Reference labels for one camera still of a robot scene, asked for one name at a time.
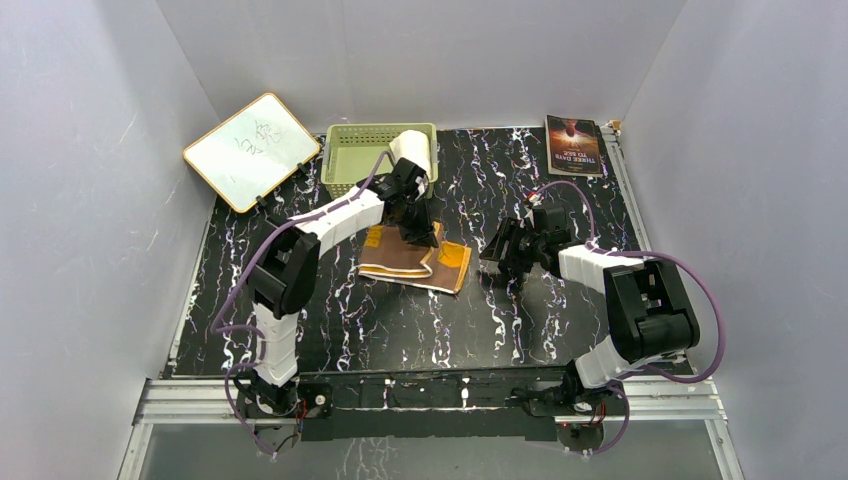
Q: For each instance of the wood framed whiteboard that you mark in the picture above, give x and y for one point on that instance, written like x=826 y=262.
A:
x=251 y=153

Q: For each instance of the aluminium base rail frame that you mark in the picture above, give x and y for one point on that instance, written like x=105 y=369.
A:
x=436 y=403

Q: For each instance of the green perforated plastic basket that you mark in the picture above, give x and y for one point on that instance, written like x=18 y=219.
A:
x=351 y=151

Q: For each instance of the dark paperback book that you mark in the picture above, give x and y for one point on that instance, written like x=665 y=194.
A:
x=573 y=147

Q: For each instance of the orange brown towel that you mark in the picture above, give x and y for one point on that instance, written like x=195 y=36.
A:
x=386 y=257

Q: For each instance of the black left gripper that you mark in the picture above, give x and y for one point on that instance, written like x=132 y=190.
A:
x=424 y=235

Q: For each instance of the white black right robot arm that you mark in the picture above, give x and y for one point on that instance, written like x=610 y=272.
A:
x=649 y=313

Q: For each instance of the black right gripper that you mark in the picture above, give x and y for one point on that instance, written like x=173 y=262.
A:
x=510 y=230

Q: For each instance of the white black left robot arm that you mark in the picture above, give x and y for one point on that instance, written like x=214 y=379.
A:
x=283 y=279

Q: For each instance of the white terry towel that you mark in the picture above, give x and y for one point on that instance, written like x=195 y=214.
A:
x=414 y=146

